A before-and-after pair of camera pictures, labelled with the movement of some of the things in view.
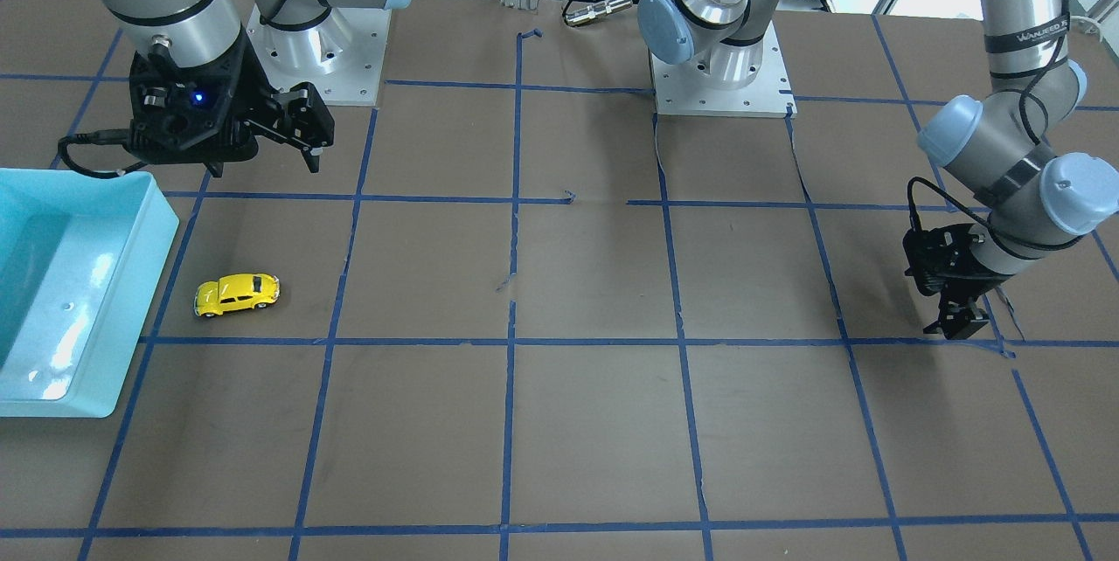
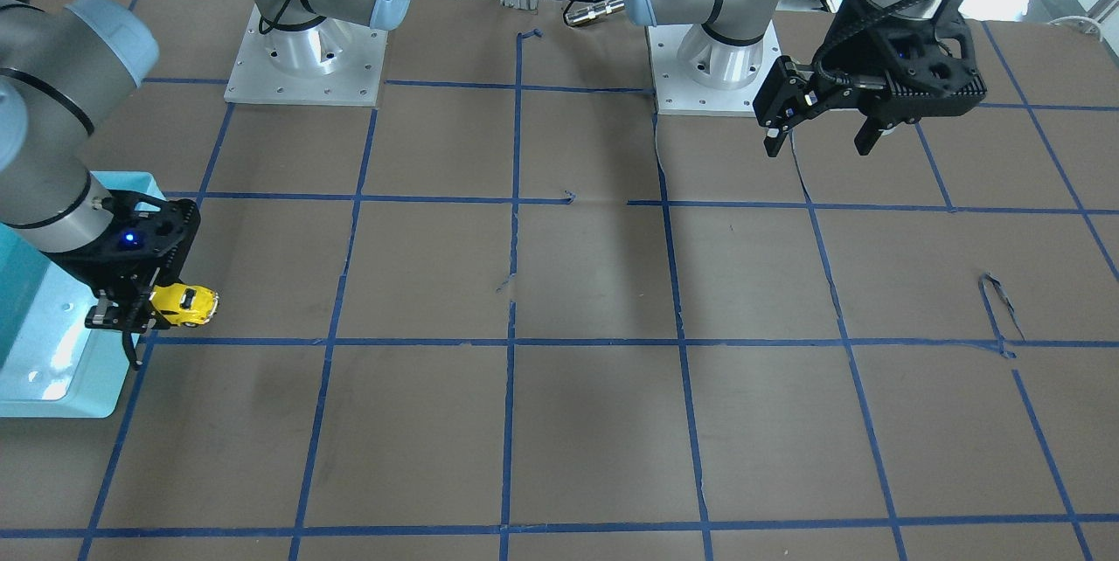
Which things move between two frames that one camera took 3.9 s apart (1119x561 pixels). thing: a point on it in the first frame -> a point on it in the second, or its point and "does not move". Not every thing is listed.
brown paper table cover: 518,316 does not move
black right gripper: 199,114 -> 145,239
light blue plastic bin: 81,259 does not move
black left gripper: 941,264 -> 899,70
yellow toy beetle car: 240,292 -> 185,304
